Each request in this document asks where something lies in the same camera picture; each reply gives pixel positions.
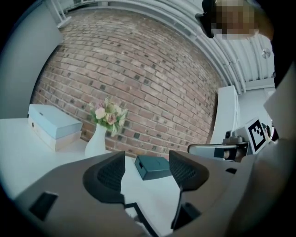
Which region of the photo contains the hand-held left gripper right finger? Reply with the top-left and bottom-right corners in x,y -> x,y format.
161,150 -> 256,237

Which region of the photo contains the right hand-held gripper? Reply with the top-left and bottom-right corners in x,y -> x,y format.
187,117 -> 273,163

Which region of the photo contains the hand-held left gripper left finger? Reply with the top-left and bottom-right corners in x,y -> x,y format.
13,151 -> 145,237

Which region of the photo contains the beige box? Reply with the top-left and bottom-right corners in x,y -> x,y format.
28,115 -> 82,152

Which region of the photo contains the white partition panel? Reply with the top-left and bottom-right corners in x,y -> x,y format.
210,85 -> 239,145

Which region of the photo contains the white vase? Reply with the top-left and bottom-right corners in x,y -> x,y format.
85,123 -> 108,158

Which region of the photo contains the dark teal box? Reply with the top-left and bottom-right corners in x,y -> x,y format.
134,154 -> 173,181

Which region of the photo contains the white table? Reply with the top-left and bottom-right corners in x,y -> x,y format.
0,118 -> 182,237

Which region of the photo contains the light blue box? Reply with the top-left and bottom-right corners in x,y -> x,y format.
28,103 -> 83,140

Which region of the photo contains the pastel flower bouquet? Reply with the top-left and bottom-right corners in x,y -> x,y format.
88,96 -> 129,137

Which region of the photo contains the person's dark top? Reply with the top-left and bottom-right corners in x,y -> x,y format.
269,30 -> 296,90

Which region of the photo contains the black head-mounted camera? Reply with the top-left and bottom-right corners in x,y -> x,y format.
195,0 -> 217,39

